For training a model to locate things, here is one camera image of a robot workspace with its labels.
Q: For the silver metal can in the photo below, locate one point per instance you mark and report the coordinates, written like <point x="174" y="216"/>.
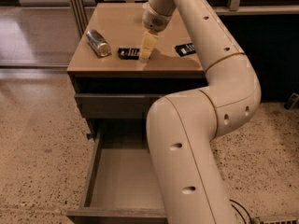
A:
<point x="98" y="43"/>

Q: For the black blue rxbar wrapper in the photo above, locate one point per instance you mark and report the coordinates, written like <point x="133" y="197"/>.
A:
<point x="185" y="49"/>

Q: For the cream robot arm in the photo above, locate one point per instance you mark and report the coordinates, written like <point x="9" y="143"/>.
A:
<point x="180" y="126"/>

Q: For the brown drawer cabinet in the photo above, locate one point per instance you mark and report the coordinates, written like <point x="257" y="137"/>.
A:
<point x="121" y="26"/>

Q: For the closed grey top drawer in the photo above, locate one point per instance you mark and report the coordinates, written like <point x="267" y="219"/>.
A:
<point x="115" y="106"/>

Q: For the small dark floor object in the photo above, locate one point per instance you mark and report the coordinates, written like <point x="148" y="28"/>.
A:
<point x="292" y="101"/>

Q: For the open grey middle drawer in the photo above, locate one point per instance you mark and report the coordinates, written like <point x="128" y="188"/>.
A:
<point x="121" y="186"/>

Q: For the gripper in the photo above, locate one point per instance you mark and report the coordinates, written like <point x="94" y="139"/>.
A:
<point x="154" y="20"/>

